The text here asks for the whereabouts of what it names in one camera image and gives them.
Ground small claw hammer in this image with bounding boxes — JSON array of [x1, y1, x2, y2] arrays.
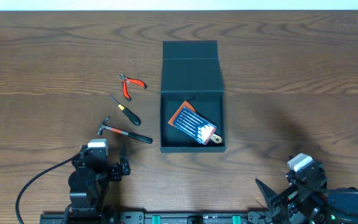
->
[[97, 116, 153, 144]]

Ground black handled screwdriver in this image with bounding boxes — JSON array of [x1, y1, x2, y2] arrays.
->
[[109, 95, 141, 126]]

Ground orange scraper wooden handle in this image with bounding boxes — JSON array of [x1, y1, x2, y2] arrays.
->
[[167, 100, 223, 144]]

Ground blue screwdriver set card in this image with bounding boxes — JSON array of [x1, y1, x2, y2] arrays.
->
[[172, 106, 218, 146]]

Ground red handled pliers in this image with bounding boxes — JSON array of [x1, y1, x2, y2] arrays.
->
[[119, 73, 147, 101]]

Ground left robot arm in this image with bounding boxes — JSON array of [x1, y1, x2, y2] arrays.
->
[[62, 145, 131, 223]]

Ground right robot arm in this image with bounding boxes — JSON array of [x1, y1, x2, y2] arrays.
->
[[255, 169, 358, 224]]

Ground dark green open box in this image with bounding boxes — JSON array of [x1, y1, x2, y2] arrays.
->
[[160, 40, 226, 153]]

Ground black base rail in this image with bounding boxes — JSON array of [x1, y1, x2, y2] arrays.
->
[[40, 212, 273, 224]]

